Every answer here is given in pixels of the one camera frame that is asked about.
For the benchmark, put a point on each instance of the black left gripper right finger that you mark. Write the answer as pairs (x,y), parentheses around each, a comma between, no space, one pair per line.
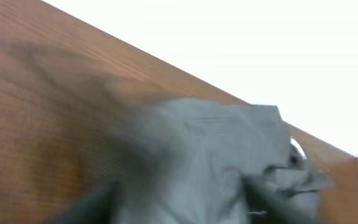
(265,207)

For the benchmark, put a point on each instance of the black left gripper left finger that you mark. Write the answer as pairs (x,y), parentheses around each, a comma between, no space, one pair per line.
(97,206)

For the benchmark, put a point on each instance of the grey shorts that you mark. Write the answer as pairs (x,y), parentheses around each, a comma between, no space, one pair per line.
(191,158)

